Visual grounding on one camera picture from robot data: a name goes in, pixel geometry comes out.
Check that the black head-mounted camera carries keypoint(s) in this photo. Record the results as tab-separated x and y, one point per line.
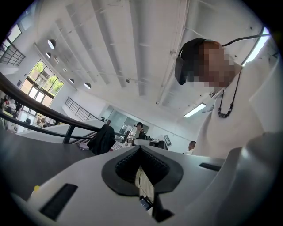
180	70

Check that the black draped jacket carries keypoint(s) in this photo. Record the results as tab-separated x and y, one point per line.
101	141

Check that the ceiling air vent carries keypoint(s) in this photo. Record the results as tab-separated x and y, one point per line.
214	93

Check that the large window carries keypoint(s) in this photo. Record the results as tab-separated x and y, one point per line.
42	79

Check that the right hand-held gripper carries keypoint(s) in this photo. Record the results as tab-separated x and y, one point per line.
168	140

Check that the dark curved stair railing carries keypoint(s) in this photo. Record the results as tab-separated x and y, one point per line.
44	111

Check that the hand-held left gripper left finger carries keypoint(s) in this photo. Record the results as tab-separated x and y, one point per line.
84	198

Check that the long ceiling light panel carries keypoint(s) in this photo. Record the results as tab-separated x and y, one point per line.
194	110

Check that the yellow corn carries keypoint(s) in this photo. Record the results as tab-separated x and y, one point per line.
36	188

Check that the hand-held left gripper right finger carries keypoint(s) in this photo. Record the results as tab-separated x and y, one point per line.
194	176

